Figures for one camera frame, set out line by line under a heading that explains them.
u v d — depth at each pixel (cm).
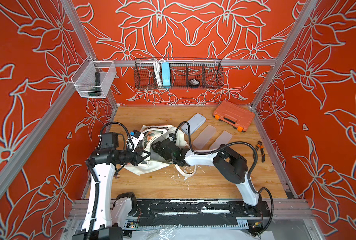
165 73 90
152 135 73
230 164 54
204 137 100
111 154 50
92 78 92
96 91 79
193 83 95
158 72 89
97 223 37
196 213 73
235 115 107
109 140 56
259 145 95
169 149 69
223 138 98
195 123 107
